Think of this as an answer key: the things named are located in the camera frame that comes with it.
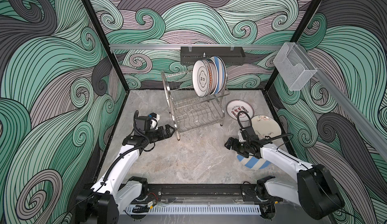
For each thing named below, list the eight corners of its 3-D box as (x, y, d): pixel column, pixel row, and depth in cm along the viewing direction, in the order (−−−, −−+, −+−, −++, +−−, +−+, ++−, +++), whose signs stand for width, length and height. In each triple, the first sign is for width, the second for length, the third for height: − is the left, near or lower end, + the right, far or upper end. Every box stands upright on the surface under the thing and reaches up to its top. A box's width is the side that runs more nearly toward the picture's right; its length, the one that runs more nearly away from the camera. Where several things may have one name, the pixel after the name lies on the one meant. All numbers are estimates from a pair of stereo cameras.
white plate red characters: (229, 121, 104) (230, 119, 102) (225, 102, 115) (225, 99, 113) (255, 121, 104) (256, 119, 102) (248, 102, 115) (249, 99, 113)
